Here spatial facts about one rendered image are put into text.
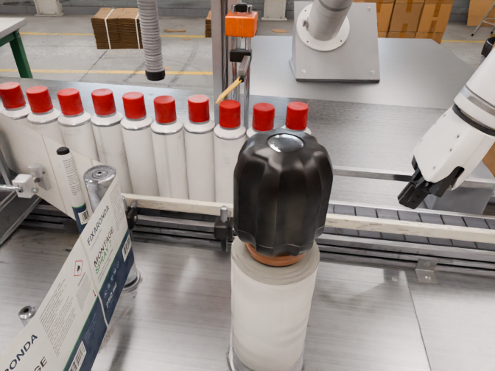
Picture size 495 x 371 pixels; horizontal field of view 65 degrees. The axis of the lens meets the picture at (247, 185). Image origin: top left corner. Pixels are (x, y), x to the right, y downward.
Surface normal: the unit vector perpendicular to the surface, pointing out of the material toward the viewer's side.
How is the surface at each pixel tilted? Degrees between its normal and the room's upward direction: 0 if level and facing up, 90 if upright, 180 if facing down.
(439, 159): 69
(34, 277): 0
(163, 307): 0
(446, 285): 0
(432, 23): 91
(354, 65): 45
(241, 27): 90
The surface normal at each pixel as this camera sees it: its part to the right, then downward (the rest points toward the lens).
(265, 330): -0.18, 0.54
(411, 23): 0.12, 0.57
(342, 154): 0.03, -0.81
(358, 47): 0.04, -0.17
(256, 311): -0.40, 0.55
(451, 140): -0.92, -0.33
